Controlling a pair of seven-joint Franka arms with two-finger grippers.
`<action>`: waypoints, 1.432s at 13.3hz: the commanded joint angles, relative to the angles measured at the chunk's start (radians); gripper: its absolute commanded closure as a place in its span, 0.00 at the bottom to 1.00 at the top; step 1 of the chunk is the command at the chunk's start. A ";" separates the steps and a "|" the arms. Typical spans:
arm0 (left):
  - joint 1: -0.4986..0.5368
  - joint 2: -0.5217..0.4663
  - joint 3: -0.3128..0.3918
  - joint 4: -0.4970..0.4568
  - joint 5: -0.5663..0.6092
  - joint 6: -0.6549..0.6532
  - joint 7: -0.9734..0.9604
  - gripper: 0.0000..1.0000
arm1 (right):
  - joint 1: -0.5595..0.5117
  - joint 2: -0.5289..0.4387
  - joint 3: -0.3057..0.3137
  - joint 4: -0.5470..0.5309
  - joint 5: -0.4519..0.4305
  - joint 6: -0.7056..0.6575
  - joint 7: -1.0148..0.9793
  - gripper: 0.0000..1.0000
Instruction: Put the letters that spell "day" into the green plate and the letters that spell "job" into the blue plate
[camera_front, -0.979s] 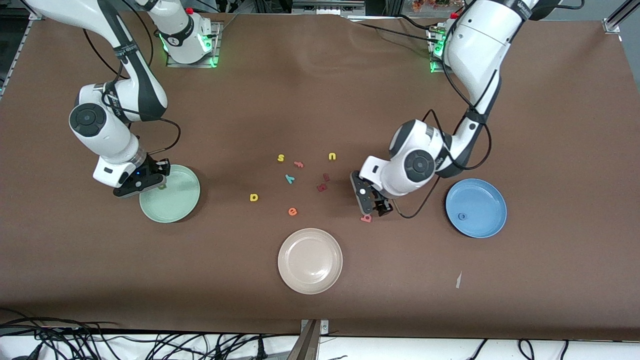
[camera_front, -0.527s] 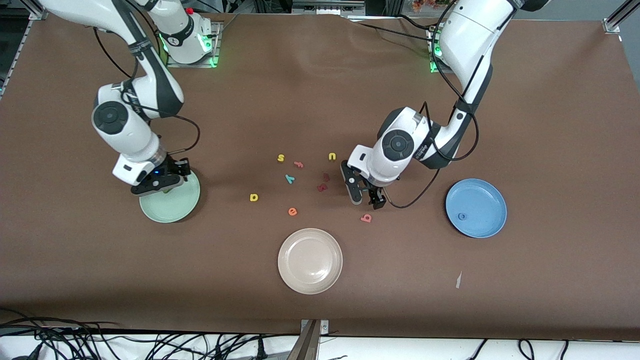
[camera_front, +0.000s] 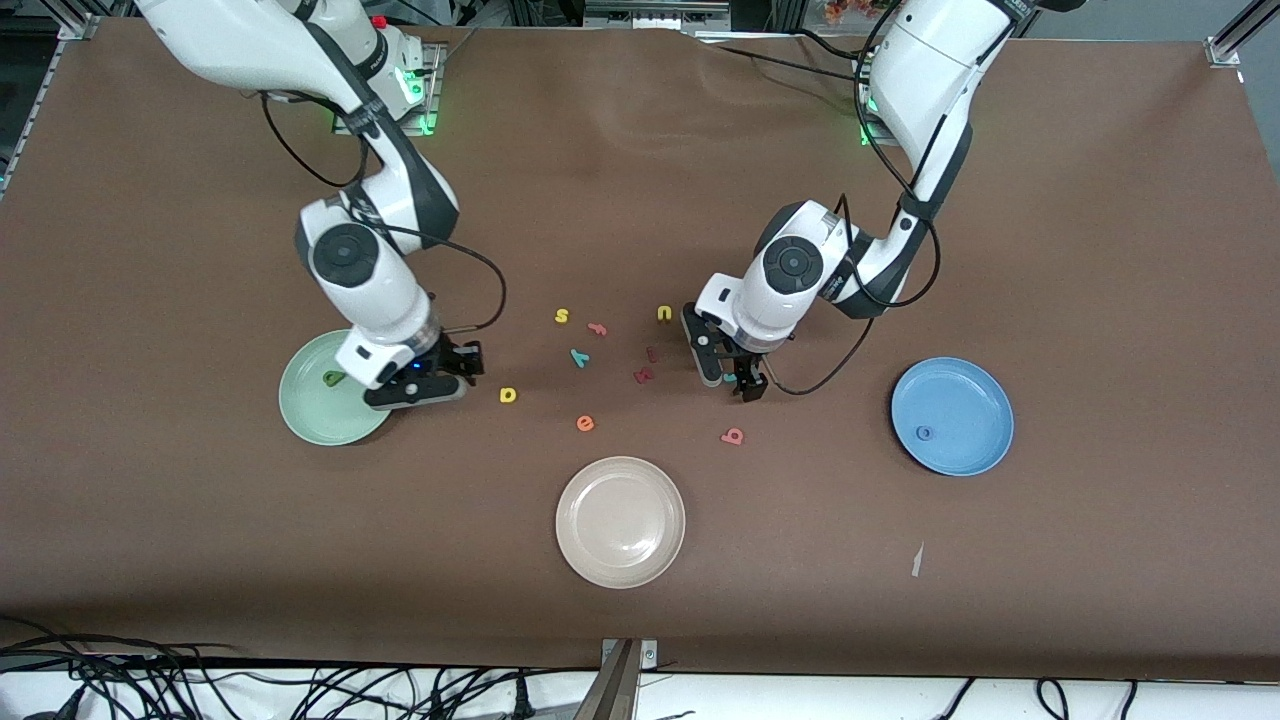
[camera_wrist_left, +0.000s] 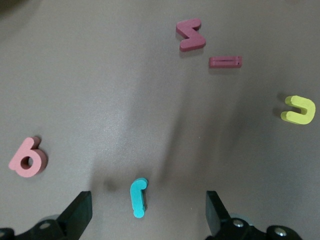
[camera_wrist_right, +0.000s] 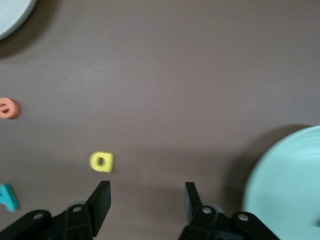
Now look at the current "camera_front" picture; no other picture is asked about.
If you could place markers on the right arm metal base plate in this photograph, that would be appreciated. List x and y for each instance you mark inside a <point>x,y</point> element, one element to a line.
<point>434,80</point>

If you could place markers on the beige round plate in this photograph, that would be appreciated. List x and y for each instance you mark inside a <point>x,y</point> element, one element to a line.
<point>620,522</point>

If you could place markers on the silver metal table bracket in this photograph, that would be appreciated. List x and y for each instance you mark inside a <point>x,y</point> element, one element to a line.
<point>648,652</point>

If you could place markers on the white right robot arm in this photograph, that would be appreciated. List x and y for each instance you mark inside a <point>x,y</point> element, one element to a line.
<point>370,290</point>

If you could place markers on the grey power strip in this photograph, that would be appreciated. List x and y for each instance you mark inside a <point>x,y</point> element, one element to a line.
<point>660,12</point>

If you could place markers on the pale green round plate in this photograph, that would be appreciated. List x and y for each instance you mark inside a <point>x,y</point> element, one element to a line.
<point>310,400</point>

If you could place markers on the aluminium frame profile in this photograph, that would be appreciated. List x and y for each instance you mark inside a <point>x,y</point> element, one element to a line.
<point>40,100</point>
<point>1225,45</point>

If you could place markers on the blue round plate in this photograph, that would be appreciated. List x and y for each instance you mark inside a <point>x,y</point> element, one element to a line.
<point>960,400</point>

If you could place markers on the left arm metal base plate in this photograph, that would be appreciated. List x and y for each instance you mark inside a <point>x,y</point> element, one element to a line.
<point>866,135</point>

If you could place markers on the orange dried flowers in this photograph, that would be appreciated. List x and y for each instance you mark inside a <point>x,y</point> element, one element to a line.
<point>850,10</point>

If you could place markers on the small grey paper scrap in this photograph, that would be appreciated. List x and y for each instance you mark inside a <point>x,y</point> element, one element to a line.
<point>917,560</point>

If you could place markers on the brown table mat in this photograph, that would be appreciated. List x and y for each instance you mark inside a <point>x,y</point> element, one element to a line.
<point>200,550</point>

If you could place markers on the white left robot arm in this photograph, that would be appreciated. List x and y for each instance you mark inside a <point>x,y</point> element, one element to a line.
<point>930,80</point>

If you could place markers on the grey-brown stand pole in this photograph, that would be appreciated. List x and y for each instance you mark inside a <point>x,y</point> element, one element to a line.
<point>610,695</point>

